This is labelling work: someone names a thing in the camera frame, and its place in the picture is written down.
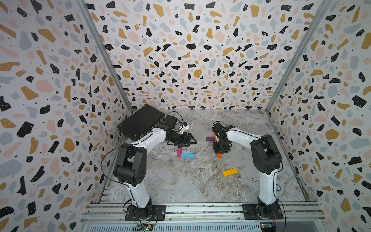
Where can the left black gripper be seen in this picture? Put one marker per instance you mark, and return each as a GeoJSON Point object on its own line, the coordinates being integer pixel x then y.
{"type": "Point", "coordinates": [185, 142]}

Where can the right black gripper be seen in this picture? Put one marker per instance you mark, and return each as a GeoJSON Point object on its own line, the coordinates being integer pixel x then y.
{"type": "Point", "coordinates": [216, 151]}

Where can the magenta block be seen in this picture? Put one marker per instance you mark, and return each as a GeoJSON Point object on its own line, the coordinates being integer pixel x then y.
{"type": "Point", "coordinates": [179, 152]}

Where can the light blue long block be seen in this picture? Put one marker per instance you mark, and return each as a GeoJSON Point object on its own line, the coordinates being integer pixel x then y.
{"type": "Point", "coordinates": [188, 155]}

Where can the amber long block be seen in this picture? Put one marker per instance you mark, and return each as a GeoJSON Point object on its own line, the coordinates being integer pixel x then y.
{"type": "Point", "coordinates": [229, 172]}

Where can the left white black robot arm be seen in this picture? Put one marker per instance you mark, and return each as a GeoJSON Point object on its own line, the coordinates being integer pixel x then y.
{"type": "Point", "coordinates": [131, 164]}

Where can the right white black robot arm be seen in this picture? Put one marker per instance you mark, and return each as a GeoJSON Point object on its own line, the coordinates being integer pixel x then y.
{"type": "Point", "coordinates": [266, 159]}

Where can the black flat case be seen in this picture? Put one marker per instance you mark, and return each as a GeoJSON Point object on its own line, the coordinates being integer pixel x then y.
{"type": "Point", "coordinates": [141, 122]}

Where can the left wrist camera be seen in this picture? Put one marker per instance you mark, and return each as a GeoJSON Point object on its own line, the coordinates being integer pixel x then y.
{"type": "Point", "coordinates": [184, 127]}

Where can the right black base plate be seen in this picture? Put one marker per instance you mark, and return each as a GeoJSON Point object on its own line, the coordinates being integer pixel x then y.
{"type": "Point", "coordinates": [262, 212]}

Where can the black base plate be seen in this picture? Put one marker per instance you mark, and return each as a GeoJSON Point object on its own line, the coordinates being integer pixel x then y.
{"type": "Point", "coordinates": [262, 212]}
{"type": "Point", "coordinates": [153, 212]}

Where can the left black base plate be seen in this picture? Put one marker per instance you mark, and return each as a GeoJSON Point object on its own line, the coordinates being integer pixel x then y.
{"type": "Point", "coordinates": [153, 212]}

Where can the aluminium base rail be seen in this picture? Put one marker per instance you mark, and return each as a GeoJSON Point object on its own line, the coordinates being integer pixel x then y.
{"type": "Point", "coordinates": [204, 217]}

